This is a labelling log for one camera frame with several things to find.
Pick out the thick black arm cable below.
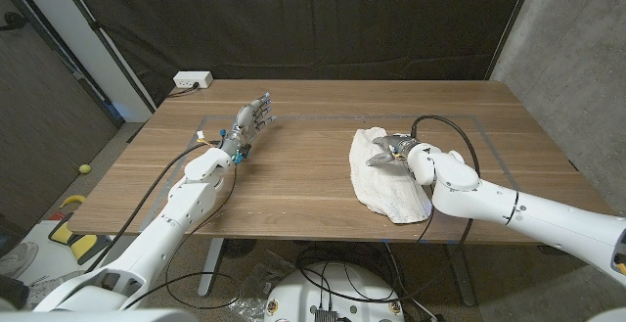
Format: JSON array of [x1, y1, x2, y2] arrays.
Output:
[[295, 115, 482, 305], [85, 140, 224, 274]]

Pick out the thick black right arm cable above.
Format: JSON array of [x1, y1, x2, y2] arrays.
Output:
[[295, 115, 482, 305]]

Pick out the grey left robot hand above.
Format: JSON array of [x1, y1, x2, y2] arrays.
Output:
[[220, 91, 277, 164]]

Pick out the black ribbed round object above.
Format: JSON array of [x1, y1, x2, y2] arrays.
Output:
[[222, 238, 258, 260]]

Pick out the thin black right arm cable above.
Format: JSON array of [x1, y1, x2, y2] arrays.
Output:
[[416, 184, 437, 244]]

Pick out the grey table leg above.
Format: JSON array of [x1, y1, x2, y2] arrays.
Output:
[[443, 243, 478, 308]]

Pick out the grey sneaker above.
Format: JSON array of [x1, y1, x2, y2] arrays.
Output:
[[28, 270, 88, 309], [0, 241, 39, 278]]

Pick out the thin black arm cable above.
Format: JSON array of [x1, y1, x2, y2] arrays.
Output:
[[163, 164, 241, 311], [416, 184, 437, 244]]

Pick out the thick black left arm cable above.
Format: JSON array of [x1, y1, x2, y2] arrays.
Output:
[[85, 140, 224, 274]]

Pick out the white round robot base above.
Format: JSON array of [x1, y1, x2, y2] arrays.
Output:
[[263, 261, 406, 322]]

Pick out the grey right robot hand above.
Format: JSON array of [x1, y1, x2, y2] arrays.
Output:
[[365, 134, 423, 168]]

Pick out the black backdrop stand pole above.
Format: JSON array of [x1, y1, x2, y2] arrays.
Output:
[[482, 0, 539, 81], [51, 0, 157, 114]]

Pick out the white power strip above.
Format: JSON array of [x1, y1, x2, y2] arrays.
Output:
[[172, 70, 214, 90]]

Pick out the clear plastic bag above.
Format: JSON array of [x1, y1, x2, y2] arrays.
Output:
[[229, 251, 295, 321]]

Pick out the yellow and black object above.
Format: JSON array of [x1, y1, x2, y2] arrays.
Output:
[[47, 212, 112, 265]]

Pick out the black backdrop curtain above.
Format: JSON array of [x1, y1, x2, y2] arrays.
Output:
[[63, 0, 532, 109]]

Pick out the white floor board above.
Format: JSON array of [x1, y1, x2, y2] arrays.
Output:
[[14, 218, 119, 290]]

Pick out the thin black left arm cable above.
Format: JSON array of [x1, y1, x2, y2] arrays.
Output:
[[163, 164, 241, 311]]

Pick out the white terry cloth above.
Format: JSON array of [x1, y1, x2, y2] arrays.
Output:
[[348, 125, 434, 225]]

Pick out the black power strip cable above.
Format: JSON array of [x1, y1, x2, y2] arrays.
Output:
[[165, 82, 201, 99]]

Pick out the white table leg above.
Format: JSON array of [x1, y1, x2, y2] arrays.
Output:
[[197, 237, 225, 298]]

